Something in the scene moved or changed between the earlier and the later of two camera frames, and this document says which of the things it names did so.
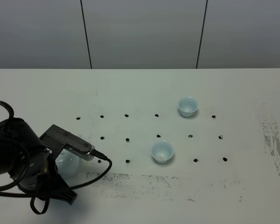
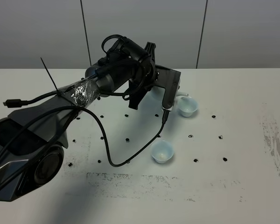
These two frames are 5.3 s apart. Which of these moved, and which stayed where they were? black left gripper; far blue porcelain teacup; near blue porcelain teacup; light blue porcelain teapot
Moved: light blue porcelain teapot; black left gripper
Stayed: far blue porcelain teacup; near blue porcelain teacup
